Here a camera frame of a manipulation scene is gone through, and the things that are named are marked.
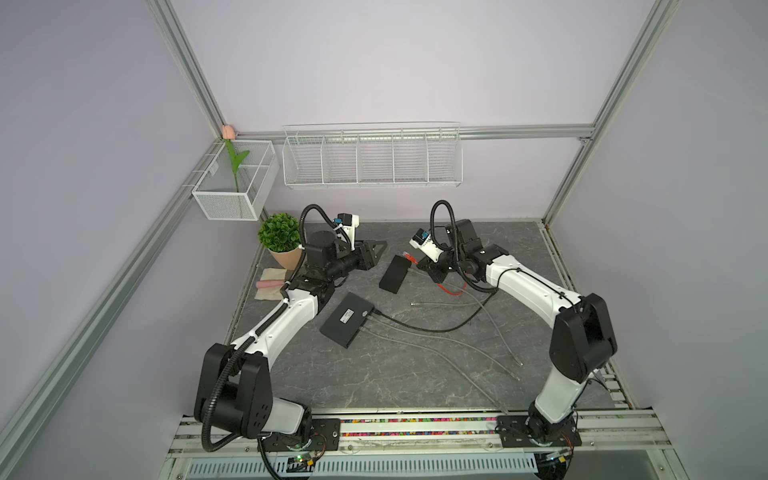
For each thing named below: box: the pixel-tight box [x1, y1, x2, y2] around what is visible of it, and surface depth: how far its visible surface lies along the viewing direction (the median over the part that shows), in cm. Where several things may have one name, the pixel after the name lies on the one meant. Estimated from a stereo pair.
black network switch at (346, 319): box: [319, 292, 374, 349], surface depth 94 cm
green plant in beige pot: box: [258, 212, 303, 271], surface depth 100 cm
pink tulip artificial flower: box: [222, 124, 250, 193], surface depth 92 cm
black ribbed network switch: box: [379, 254, 412, 294], surface depth 104 cm
